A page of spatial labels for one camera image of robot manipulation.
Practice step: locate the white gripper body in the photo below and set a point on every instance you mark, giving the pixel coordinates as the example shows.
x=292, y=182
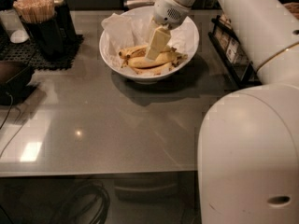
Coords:
x=169, y=12

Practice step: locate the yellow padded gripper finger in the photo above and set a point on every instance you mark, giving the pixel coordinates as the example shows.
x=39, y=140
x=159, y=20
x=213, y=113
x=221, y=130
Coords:
x=158, y=39

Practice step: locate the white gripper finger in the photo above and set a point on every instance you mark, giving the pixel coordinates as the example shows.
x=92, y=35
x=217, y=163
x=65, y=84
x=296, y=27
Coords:
x=151, y=28

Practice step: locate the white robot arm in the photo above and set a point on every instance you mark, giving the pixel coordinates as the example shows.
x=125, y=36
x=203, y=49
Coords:
x=248, y=144

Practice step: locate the middle yellow banana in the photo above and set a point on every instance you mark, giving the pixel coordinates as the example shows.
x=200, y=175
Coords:
x=164, y=57

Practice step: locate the yellow banana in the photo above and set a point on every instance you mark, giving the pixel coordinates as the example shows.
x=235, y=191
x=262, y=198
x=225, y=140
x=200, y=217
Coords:
x=164, y=57
x=141, y=50
x=155, y=71

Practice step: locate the top yellow banana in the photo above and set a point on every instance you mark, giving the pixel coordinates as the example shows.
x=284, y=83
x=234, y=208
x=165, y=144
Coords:
x=141, y=50

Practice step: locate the bottom yellow banana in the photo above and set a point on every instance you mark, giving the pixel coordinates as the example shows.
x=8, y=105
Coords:
x=155, y=71

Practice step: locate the white ceramic bowl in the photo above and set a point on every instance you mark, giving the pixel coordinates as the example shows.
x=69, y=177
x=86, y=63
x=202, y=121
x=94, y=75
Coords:
x=149, y=75

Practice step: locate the white paper liner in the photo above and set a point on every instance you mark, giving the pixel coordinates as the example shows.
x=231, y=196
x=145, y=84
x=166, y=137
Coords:
x=124, y=28

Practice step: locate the black condiment rack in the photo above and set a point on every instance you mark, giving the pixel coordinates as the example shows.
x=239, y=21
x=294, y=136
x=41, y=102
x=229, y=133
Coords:
x=243, y=75

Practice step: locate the white packets in rack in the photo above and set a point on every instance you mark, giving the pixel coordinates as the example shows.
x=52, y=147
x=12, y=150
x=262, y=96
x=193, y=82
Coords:
x=231, y=47

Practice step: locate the dark bottle with stopper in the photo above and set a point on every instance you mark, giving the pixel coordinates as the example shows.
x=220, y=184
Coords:
x=64, y=20

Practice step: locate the black stir stick holder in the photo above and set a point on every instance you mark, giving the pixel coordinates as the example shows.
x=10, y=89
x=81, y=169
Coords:
x=47, y=36

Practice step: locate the wooden stir sticks bundle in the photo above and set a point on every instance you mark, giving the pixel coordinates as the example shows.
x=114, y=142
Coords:
x=35, y=11

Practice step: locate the black mesh mat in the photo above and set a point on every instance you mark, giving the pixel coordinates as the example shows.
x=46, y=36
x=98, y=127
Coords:
x=29, y=54

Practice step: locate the glass shaker with lid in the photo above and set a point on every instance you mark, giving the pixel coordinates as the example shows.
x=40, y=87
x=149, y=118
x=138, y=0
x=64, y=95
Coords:
x=11, y=23

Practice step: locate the black device on left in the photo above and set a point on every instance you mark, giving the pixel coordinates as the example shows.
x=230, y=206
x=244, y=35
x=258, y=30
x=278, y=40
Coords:
x=14, y=82

